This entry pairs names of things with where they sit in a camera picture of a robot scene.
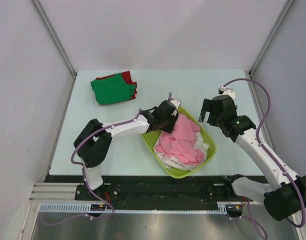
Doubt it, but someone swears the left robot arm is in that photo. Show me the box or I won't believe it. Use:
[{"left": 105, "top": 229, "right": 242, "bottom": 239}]
[{"left": 71, "top": 98, "right": 181, "bottom": 200}]

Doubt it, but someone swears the folded green t shirt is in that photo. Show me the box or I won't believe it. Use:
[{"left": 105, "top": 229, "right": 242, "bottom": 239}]
[{"left": 90, "top": 72, "right": 137, "bottom": 105}]

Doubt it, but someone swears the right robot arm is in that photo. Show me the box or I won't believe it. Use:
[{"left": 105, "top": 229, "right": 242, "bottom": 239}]
[{"left": 199, "top": 94, "right": 306, "bottom": 221}]

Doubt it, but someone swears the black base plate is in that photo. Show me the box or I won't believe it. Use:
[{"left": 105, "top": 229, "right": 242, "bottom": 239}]
[{"left": 44, "top": 174, "right": 266, "bottom": 208}]

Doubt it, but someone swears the slotted cable duct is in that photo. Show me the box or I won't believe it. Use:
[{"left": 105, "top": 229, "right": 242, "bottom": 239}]
[{"left": 39, "top": 201, "right": 258, "bottom": 215}]

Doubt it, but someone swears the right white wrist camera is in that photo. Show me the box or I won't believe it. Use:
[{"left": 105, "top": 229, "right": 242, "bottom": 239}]
[{"left": 219, "top": 85, "right": 236, "bottom": 100}]

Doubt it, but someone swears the folded red t shirt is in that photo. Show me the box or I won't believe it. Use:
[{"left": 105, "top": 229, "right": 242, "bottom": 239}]
[{"left": 95, "top": 70, "right": 138, "bottom": 106}]

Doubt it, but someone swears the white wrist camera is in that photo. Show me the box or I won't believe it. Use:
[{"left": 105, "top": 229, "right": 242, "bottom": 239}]
[
  {"left": 219, "top": 85, "right": 236, "bottom": 100},
  {"left": 170, "top": 98, "right": 182, "bottom": 109}
]

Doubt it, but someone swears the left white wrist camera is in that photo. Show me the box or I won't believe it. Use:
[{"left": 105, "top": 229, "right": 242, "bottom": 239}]
[{"left": 170, "top": 98, "right": 182, "bottom": 109}]

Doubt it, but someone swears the left aluminium frame post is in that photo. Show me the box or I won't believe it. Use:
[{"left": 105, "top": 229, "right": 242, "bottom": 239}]
[{"left": 30, "top": 0, "right": 77, "bottom": 77}]

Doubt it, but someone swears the pink t shirt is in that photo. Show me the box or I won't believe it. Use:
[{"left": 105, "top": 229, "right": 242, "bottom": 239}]
[{"left": 154, "top": 114, "right": 208, "bottom": 168}]

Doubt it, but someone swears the right aluminium frame post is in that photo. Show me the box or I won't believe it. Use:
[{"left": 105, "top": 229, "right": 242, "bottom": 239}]
[{"left": 249, "top": 0, "right": 297, "bottom": 76}]

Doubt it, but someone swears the aluminium frame post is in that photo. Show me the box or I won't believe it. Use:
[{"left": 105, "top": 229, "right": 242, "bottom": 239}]
[
  {"left": 30, "top": 0, "right": 77, "bottom": 77},
  {"left": 249, "top": 0, "right": 297, "bottom": 76}
]

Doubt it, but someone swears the white t shirt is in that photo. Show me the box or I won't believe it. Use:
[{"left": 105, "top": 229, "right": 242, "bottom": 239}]
[{"left": 153, "top": 132, "right": 209, "bottom": 171}]

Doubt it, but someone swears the green plastic basin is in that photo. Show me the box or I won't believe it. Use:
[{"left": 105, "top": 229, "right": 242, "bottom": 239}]
[{"left": 142, "top": 107, "right": 217, "bottom": 179}]

